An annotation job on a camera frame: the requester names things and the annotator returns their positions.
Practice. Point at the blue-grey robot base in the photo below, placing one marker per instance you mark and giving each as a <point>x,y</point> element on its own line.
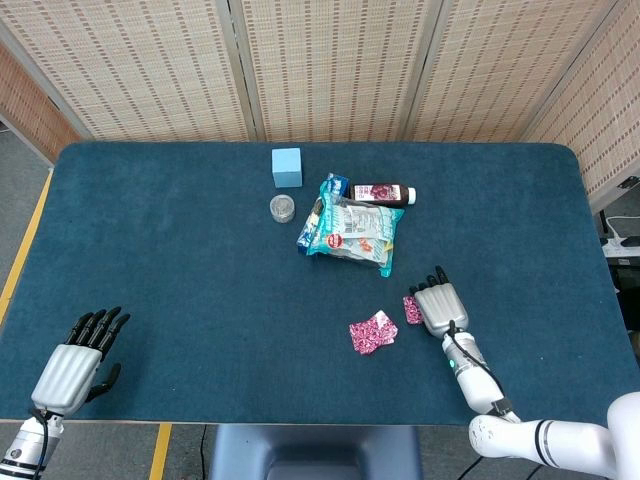
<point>315,450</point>

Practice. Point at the woven bamboo screen panel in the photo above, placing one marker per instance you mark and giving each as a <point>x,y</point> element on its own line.
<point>135,65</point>
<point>500,65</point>
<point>335,65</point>
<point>30,110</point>
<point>600,115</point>

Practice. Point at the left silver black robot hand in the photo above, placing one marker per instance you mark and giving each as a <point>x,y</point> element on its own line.
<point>65,375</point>

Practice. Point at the teal felt table cover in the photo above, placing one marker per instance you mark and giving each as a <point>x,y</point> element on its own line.
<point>200,300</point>

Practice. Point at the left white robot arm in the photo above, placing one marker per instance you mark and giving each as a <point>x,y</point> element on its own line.
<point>25,447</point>

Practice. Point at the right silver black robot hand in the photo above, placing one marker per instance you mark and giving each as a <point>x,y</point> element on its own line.
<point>442,310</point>

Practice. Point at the light blue cube box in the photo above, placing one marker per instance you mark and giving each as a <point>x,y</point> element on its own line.
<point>287,167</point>

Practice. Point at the dark bottle white cap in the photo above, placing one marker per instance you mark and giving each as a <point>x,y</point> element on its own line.
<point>380,194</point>

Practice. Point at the dark metal screen bracket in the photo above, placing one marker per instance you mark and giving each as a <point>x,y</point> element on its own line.
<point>629,183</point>

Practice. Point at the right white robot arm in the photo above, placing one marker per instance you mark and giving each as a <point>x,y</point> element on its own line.
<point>570,442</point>

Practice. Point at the teal snack bag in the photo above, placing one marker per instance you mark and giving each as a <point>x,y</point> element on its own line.
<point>360,225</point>

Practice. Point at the white power strip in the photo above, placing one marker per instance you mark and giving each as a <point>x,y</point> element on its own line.
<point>622,245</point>

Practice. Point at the clear round plastic jar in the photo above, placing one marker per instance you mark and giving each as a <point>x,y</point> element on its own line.
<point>282,209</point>

